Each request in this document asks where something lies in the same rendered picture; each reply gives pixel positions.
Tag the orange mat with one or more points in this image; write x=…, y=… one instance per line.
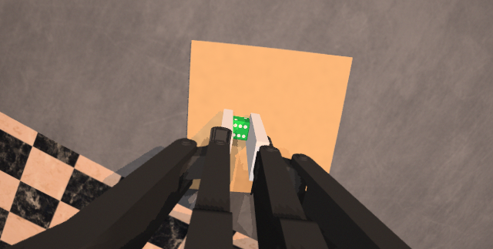
x=299, y=96

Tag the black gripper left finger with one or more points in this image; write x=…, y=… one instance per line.
x=128, y=214

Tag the green die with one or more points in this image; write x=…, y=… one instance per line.
x=241, y=127

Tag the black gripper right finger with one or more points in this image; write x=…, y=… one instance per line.
x=280, y=201

